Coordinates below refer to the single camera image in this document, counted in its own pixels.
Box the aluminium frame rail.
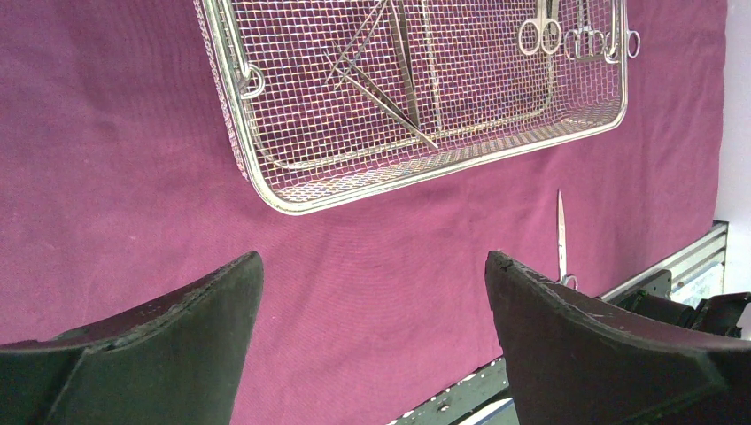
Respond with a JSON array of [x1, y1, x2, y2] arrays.
[[600, 220, 729, 306]]

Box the steel forceps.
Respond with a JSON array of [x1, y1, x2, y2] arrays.
[[516, 0, 562, 56], [556, 189, 578, 290], [563, 0, 606, 62]]

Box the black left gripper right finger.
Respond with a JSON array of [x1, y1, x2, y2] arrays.
[[485, 251, 750, 424]]

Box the maroon surgical wrap cloth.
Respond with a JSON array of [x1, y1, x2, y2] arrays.
[[1, 1, 728, 424]]

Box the steel instrument tray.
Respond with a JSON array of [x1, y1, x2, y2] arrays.
[[195, 0, 641, 215]]

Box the steel tweezers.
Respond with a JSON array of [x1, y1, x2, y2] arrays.
[[387, 0, 420, 127], [327, 47, 438, 150]]

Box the steel surgical scissors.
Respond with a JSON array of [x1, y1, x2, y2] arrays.
[[603, 1, 641, 65]]

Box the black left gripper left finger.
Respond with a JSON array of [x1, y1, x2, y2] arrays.
[[1, 251, 264, 424]]

